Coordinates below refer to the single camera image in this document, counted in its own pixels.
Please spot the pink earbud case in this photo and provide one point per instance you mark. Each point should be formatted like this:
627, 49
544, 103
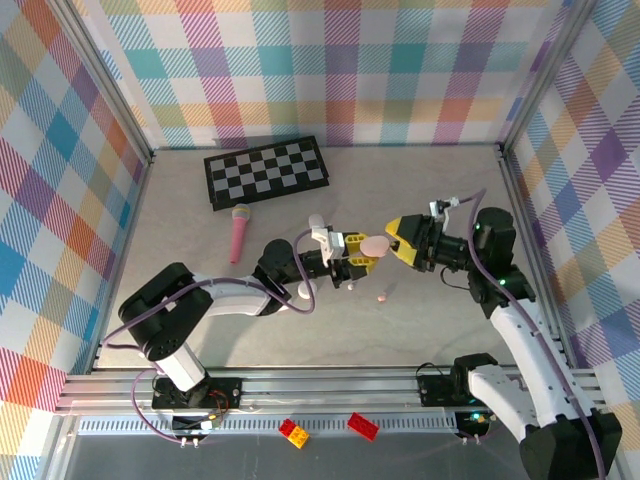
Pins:
375, 246

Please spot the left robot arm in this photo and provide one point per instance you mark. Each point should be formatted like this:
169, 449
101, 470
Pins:
235, 300

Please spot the round white case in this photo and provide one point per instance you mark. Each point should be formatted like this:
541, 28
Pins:
302, 289

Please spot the pink toy microphone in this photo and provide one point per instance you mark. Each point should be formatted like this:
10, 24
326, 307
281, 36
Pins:
237, 240

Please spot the black and white chessboard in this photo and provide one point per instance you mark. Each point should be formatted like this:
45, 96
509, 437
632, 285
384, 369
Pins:
265, 170

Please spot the red plastic toy brick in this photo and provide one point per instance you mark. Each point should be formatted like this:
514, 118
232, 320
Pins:
363, 425

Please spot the red and yellow toy brick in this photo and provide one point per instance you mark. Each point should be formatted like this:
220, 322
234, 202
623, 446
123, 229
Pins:
294, 432

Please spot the black controller board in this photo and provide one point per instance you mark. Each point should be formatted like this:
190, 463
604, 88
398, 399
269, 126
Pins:
197, 424
475, 424

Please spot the aluminium side rail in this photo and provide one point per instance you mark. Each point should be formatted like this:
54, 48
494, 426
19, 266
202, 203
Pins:
120, 270
536, 250

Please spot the wide aluminium base rail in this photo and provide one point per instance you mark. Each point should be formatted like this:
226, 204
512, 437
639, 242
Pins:
325, 387

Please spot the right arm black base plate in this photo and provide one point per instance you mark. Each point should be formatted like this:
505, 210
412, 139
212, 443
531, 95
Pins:
435, 390

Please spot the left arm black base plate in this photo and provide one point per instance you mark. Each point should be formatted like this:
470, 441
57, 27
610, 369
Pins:
230, 395

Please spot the aluminium frame post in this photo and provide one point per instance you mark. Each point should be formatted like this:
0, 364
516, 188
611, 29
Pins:
105, 80
542, 75

